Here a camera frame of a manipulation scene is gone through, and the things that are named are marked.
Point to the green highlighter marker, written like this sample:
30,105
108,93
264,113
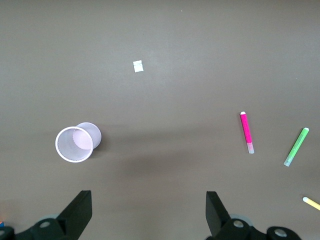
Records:
297,146

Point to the translucent pink plastic cup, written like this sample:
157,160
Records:
70,147

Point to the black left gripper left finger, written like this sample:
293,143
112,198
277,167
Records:
75,215

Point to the pink highlighter marker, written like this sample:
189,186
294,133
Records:
246,130

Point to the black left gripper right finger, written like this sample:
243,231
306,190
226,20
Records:
217,217

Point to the yellow highlighter marker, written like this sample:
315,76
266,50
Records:
312,203

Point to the small square tape patch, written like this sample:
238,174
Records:
138,66

